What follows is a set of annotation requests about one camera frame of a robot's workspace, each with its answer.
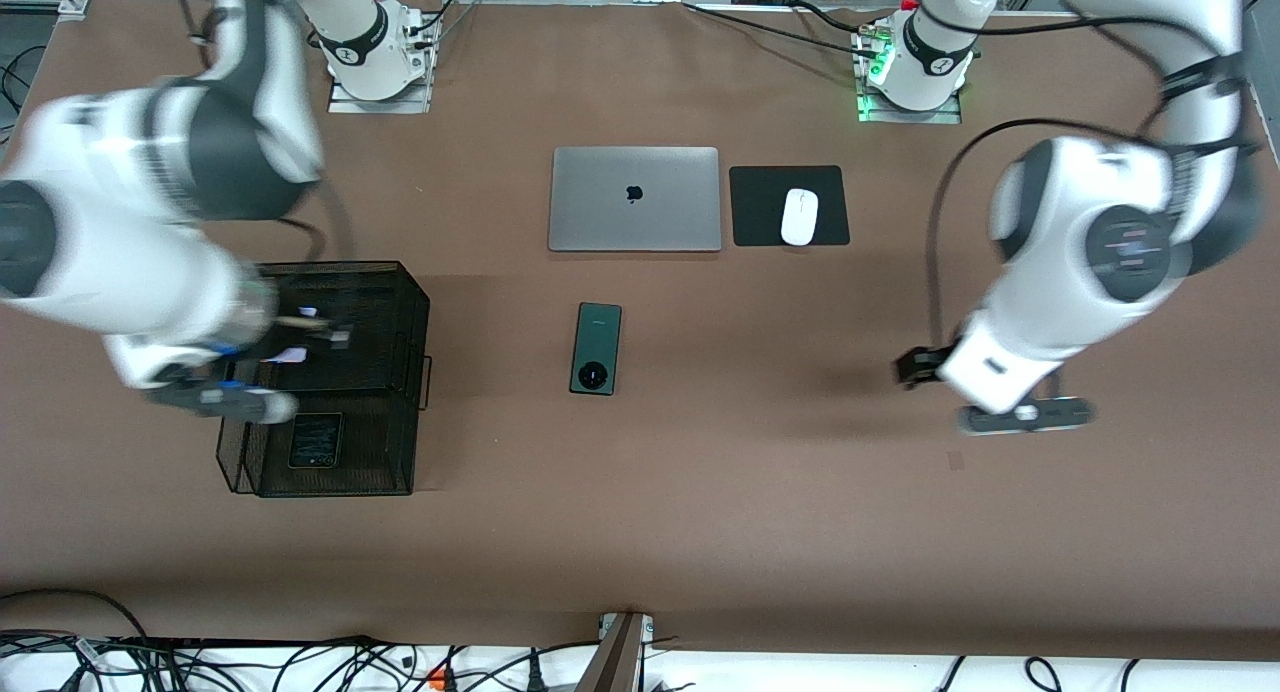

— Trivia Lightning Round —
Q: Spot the lilac folding phone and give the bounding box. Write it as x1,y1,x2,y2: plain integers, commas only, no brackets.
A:
262,305,317,365

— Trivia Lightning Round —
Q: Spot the black folding phone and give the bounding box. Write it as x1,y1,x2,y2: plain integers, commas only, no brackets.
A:
288,412,344,470

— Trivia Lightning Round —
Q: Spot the green phone round camera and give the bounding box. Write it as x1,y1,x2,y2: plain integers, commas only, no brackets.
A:
569,302,624,397

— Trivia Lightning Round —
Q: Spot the white computer mouse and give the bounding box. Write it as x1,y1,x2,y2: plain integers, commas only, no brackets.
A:
780,188,820,247

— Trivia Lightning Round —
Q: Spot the black mouse pad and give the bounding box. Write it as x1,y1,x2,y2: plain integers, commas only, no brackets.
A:
729,165,852,248

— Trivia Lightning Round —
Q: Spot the silver laptop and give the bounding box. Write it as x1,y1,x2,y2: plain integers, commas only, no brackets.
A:
547,146,723,254

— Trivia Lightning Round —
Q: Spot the black wire mesh two-tier tray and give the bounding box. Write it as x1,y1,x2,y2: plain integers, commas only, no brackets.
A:
213,260,433,498

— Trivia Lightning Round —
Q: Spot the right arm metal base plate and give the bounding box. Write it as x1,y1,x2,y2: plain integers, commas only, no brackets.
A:
328,72,433,115

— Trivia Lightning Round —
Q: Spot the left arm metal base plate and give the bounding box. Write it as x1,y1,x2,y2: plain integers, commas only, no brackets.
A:
858,82,963,125

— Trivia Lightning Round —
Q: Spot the black looped cable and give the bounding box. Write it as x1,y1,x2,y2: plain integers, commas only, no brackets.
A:
0,587,151,663

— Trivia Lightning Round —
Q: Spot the long black table cable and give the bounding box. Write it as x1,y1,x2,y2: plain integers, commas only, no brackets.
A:
683,2,876,53

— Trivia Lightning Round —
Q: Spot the aluminium profile bracket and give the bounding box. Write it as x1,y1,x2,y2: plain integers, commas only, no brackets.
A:
575,612,656,692

